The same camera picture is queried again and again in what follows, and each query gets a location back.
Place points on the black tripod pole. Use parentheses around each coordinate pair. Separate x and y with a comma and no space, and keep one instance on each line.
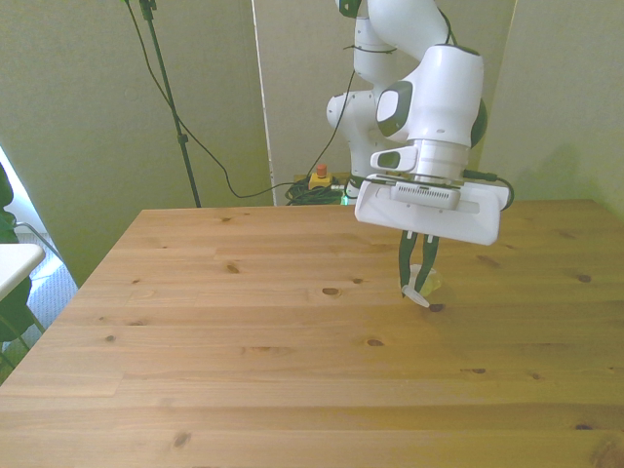
(170,97)

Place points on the metal chair frame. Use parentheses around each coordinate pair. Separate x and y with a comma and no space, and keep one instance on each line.
(41,234)

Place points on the clear sanitizer pump bottle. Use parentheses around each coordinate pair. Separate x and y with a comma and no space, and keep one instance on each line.
(417,295)

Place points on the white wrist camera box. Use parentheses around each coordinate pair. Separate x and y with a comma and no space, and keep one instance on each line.
(424,195)

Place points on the white side table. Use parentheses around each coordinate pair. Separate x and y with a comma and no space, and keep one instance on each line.
(17,265)

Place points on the white vertical wall trim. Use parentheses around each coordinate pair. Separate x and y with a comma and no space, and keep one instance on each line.
(265,122)

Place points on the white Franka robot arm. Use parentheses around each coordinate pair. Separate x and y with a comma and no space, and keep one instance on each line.
(439,92)

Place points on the yellow emergency stop button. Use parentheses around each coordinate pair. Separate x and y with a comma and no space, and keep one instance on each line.
(321,179)

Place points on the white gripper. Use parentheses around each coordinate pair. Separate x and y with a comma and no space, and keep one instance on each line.
(429,223)

